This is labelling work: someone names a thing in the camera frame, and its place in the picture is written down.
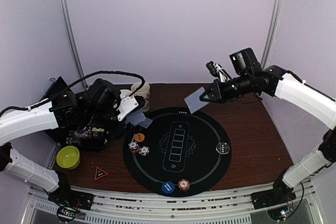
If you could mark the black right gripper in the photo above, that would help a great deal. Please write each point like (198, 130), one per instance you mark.
(214, 92)

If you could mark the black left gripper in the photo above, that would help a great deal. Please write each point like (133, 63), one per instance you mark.
(116, 129)

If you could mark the blue card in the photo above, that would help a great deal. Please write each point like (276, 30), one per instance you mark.
(146, 123)
(193, 101)

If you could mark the blue playing card deck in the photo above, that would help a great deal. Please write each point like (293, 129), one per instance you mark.
(135, 118)

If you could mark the orange big blind button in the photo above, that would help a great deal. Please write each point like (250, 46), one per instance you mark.
(139, 137)

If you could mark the blue white poker chip stack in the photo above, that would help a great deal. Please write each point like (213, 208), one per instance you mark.
(133, 146)

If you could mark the dark white poker chip stack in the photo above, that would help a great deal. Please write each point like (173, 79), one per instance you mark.
(144, 151)

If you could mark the red poker chip stack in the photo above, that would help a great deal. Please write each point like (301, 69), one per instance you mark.
(184, 185)

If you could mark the blue small blind button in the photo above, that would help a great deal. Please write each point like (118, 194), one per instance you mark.
(168, 188)

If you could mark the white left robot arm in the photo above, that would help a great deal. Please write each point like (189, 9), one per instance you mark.
(59, 110)

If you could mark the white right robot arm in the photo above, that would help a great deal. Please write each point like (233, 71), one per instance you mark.
(311, 107)

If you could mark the black poker chip case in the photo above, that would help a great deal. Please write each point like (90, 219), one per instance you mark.
(68, 135)

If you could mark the white floral mug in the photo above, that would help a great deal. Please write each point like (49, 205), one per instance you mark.
(144, 92)

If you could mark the clear dealer button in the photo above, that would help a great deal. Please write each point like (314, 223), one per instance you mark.
(222, 148)

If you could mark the lime green bowl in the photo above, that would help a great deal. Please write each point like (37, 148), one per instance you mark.
(68, 158)

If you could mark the round black poker mat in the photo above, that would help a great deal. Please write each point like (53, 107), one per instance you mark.
(182, 146)

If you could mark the red black triangle token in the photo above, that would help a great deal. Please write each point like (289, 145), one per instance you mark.
(100, 174)

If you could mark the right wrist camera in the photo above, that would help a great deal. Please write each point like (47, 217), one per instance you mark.
(217, 71)

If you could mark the right aluminium frame post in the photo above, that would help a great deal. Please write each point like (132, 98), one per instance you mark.
(271, 35)

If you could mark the aluminium frame post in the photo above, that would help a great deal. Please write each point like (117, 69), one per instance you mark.
(271, 35)
(71, 38)

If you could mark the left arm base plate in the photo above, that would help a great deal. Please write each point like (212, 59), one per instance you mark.
(77, 200)

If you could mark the aluminium front rail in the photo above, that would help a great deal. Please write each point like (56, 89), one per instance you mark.
(217, 206)

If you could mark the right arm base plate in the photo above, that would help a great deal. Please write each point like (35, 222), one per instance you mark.
(272, 197)

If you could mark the left aluminium frame post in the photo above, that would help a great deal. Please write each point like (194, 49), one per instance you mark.
(71, 38)

